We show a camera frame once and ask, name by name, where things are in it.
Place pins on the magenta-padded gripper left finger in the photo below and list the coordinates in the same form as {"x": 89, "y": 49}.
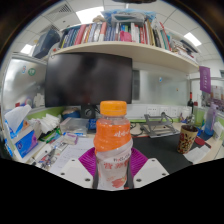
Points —
{"x": 75, "y": 171}

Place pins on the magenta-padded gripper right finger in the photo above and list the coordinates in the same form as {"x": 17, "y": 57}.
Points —
{"x": 151, "y": 171}

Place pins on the orange-capped drink bottle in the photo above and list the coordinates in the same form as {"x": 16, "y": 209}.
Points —
{"x": 111, "y": 133}

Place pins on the white paper sheet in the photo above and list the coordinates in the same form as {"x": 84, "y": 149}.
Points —
{"x": 76, "y": 151}

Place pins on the black red-edged desk mat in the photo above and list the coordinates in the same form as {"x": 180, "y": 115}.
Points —
{"x": 160, "y": 150}

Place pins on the grey metal laptop stand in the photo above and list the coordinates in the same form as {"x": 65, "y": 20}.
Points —
{"x": 160, "y": 128}

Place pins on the clear plastic box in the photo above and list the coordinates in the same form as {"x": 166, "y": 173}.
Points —
{"x": 74, "y": 126}

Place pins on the patterned yellow mug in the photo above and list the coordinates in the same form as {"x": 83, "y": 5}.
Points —
{"x": 186, "y": 140}

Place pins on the white folded paper napkin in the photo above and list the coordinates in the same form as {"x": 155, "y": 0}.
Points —
{"x": 196, "y": 155}

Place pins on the small blue box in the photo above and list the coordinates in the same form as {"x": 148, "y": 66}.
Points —
{"x": 91, "y": 125}

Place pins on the white crumpled tissue pile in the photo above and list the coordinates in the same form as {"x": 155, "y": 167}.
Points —
{"x": 50, "y": 121}

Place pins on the blue tissue box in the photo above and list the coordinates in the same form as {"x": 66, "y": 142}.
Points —
{"x": 26, "y": 143}

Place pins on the round red coaster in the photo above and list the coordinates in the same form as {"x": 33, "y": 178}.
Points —
{"x": 200, "y": 141}

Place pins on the white tissue pack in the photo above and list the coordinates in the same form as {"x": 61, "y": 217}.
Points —
{"x": 218, "y": 130}

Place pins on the black computer monitor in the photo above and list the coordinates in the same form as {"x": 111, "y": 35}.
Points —
{"x": 86, "y": 80}

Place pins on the group photo poster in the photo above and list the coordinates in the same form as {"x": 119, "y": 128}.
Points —
{"x": 218, "y": 96}

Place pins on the purple pennant flag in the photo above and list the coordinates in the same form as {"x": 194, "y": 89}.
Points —
{"x": 205, "y": 80}

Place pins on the beige shelf with books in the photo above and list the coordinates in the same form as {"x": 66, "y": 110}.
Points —
{"x": 133, "y": 51}

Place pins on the white ceiling light panels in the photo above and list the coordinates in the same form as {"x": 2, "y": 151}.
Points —
{"x": 90, "y": 15}

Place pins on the white wall socket row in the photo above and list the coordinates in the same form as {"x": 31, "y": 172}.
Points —
{"x": 153, "y": 111}

